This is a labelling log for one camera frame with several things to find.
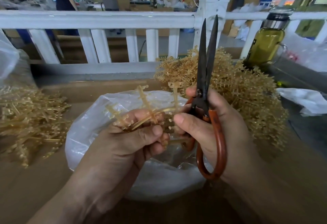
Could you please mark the small pile of tan sprues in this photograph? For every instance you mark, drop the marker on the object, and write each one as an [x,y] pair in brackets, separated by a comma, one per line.
[28,119]

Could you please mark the person's right forearm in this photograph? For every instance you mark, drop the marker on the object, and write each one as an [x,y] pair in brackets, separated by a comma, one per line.
[258,195]

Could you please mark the person's left hand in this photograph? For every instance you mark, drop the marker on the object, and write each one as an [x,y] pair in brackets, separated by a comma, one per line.
[109,154]

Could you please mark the tan plastic sprue piece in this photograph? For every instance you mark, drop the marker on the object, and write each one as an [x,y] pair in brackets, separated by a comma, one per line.
[146,99]

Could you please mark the large pile of tan sprues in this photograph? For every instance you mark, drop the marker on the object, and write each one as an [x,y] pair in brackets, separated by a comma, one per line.
[245,90]

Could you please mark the white fence post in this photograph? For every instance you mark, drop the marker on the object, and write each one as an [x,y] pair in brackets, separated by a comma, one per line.
[213,4]

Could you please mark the translucent plastic bag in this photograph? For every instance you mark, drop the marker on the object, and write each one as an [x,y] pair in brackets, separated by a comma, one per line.
[309,52]

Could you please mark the heap of white bags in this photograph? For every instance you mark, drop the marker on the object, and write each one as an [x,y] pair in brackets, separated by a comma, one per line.
[242,24]

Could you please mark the person's left thumb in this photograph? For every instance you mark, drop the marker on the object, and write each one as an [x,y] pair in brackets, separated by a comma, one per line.
[145,134]

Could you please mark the crumpled clear plastic bag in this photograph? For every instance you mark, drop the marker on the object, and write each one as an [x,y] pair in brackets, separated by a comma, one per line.
[7,57]

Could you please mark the brown cardboard box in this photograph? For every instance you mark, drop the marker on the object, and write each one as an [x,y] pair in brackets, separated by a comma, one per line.
[123,1]

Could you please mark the clear plastic bag of parts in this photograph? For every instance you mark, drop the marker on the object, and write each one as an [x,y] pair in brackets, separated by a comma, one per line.
[86,129]

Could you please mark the person's right hand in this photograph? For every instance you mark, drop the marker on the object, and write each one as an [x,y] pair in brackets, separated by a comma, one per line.
[230,134]

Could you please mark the person's right thumb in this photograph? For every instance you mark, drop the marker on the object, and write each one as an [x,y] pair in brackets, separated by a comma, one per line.
[189,126]

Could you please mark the glass bottle with yellow liquid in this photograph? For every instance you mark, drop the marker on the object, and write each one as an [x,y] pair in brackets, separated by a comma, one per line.
[265,44]

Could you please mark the person's left forearm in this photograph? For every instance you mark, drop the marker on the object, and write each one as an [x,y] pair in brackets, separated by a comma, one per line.
[63,200]

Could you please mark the white plastic bag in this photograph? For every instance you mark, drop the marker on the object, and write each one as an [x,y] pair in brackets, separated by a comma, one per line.
[306,101]

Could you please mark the white fence railing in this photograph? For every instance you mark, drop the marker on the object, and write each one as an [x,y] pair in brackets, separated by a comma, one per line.
[102,19]

